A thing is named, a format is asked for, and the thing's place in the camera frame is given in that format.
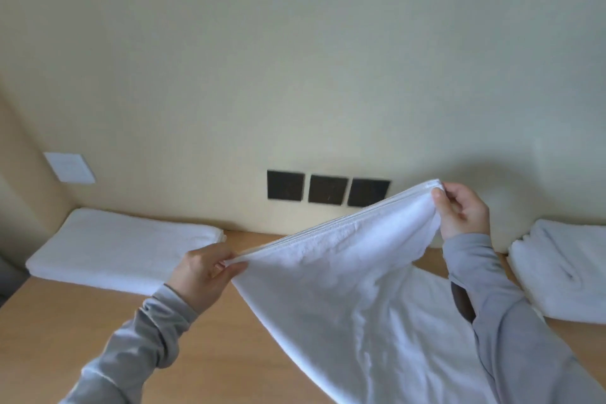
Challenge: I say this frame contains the person's right hand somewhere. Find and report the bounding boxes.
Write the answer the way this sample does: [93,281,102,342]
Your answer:
[431,182,491,242]

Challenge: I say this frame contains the person's left hand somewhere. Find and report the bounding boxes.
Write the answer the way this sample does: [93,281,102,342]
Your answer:
[166,243,249,316]

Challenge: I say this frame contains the person's left forearm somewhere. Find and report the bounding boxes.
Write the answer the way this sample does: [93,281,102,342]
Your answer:
[60,284,199,404]

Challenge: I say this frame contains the person's right forearm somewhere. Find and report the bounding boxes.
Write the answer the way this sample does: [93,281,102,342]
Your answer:
[443,231,606,404]

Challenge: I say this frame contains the flat folded white towel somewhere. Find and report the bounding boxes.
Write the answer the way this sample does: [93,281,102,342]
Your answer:
[25,208,227,296]

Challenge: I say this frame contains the rumpled folded white towel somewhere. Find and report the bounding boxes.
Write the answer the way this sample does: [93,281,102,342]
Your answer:
[507,218,606,325]

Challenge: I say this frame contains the black wall socket plate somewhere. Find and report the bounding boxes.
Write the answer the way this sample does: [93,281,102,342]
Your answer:
[266,170,306,203]
[347,178,392,207]
[308,174,349,205]

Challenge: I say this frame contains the white wall switch plate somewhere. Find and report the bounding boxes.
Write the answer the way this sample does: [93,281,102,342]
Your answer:
[44,152,97,185]

